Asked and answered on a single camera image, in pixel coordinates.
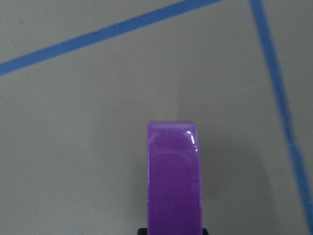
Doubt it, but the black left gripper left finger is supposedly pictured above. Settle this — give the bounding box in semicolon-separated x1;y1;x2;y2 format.
137;228;148;235

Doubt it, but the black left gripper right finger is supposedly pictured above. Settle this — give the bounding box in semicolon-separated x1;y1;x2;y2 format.
202;228;208;235

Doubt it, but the purple trapezoid block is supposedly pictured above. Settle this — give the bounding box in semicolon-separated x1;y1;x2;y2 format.
147;122;202;235

